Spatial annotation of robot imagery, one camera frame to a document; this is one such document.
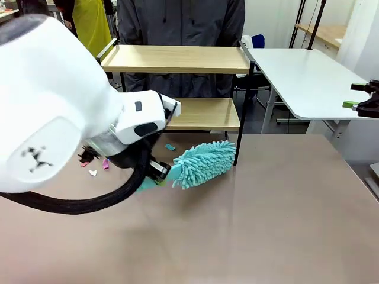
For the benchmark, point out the grey background workbench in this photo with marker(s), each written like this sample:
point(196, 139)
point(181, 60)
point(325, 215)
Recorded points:
point(7, 14)

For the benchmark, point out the teal block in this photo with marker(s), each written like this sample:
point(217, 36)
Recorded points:
point(170, 147)

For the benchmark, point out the white side table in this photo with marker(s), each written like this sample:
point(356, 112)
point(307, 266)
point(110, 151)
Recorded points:
point(305, 77)

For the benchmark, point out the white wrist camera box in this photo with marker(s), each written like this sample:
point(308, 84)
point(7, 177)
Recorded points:
point(173, 105)

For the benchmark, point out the wooden background desk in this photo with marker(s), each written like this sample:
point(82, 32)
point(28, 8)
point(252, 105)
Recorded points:
point(325, 32)

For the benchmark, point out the white paper scrap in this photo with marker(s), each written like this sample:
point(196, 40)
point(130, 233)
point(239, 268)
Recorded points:
point(92, 172)

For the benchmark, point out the white flat panel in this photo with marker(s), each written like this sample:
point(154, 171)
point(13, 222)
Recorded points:
point(375, 170)

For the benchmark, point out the two-tier wooden shelf black frame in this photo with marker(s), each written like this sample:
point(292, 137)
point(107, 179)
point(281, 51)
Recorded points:
point(177, 59)

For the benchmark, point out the bright pink paper scrap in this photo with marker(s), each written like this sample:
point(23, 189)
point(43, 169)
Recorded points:
point(105, 164)

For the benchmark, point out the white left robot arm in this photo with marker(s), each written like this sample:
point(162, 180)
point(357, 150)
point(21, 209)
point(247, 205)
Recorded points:
point(44, 103)

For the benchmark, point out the black stand pole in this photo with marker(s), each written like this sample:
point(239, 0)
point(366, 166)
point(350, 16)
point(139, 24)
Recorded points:
point(316, 23)

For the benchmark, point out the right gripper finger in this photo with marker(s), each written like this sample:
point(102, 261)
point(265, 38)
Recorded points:
point(359, 87)
point(367, 109)

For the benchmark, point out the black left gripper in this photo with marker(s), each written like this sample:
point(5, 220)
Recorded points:
point(130, 159)

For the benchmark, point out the blue and black office chair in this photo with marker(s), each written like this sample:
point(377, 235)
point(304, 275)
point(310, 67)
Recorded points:
point(258, 41)

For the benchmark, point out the person in yellow apron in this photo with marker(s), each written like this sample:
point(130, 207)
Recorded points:
point(91, 23)

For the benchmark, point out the person in dark clothes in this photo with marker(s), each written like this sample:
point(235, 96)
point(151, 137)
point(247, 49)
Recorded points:
point(35, 7)

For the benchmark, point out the thin black tripod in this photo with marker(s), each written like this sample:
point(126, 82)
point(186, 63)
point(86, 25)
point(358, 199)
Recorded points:
point(297, 22)

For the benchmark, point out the person in grey jacket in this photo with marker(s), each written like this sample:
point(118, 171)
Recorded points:
point(177, 23)

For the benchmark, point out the teal chenille duster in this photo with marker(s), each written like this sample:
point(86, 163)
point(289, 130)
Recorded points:
point(204, 165)

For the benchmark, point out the flat red paper scrap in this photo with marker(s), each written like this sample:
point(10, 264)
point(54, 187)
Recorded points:
point(83, 164)

